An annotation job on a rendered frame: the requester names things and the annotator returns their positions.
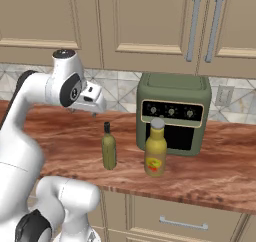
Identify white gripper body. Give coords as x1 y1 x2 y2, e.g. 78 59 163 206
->
67 95 109 115

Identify green wine bottle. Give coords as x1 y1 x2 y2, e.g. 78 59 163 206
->
101 121 118 171

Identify yellow juice bottle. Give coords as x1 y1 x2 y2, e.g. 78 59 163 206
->
143 117 168 178

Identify green countertop oven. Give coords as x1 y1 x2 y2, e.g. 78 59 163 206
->
135 72 213 157

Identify beige base cupboard door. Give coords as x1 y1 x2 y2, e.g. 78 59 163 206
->
99 189 130 242

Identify beige drawer front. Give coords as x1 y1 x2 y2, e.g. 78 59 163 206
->
127 193 249 242

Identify beige wall cupboard door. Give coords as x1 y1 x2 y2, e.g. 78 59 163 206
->
199 0 256 80
0 0 102 70
96 0 205 76

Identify grey cupboard door handle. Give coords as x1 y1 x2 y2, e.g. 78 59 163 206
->
185 0 204 63
203 0 225 64

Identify grey wall socket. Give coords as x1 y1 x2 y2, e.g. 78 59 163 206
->
214 84 236 107

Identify grey drawer handle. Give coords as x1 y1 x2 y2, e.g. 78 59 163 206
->
158 215 210 231

